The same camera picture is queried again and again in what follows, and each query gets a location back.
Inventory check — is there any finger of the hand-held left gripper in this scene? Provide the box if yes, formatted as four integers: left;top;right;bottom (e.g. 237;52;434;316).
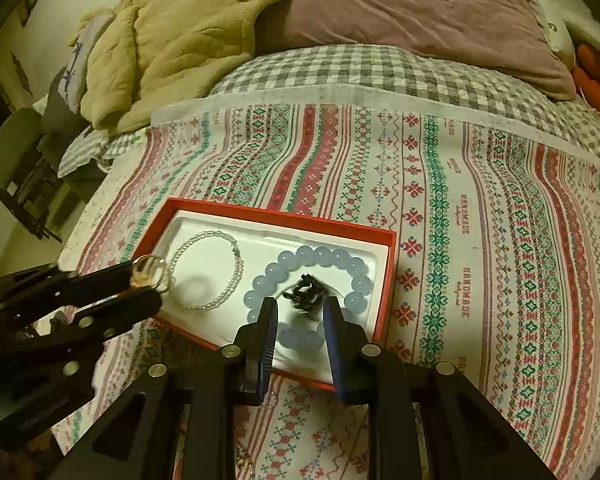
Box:
10;290;163;377
0;259;140;322

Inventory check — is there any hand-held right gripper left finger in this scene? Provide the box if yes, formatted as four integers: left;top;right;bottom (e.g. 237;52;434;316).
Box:
55;298;280;480

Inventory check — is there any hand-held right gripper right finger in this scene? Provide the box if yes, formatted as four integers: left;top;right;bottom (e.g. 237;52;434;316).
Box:
324;296;556;480

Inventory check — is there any gold clear ring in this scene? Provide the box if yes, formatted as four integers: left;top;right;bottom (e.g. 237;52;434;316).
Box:
130;255;172;294

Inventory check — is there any black hair claw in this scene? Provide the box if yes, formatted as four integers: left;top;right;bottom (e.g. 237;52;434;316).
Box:
282;273;328;313

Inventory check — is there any red jewelry box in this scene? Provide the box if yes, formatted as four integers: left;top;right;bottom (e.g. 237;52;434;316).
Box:
129;197;398;394

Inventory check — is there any blue bead bracelet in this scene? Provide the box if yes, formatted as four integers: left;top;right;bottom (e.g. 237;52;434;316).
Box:
242;245;376;362

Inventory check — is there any clear bead bracelet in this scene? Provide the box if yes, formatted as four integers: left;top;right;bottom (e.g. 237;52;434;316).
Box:
166;230;245;312

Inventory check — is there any grey chair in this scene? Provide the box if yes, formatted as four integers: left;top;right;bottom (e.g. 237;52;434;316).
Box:
0;107;83;245

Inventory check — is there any red green patterned cloth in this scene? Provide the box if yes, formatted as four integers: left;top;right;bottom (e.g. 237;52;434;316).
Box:
60;102;600;480

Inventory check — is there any blue printed grey pillow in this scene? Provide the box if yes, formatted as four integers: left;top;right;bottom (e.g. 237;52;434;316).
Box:
42;12;117;133

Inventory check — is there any beige fleece blanket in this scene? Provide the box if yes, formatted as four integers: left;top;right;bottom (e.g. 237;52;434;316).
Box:
72;0;321;136

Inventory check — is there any grey checked bed sheet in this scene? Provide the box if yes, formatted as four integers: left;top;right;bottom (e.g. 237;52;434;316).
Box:
57;44;600;181

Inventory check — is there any purple pillow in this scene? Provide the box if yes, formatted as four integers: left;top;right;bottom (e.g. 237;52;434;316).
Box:
257;0;578;102

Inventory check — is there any orange plush toy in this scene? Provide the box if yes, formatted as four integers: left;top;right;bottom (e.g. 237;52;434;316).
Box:
571;42;600;130

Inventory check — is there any white plush pillow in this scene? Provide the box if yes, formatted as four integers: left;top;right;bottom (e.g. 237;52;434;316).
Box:
500;0;600;68

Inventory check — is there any silver chain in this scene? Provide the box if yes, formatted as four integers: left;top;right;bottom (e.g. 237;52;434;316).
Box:
234;447;257;480

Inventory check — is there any wall picture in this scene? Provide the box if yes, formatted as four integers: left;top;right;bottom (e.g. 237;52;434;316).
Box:
16;0;49;29
11;52;34;97

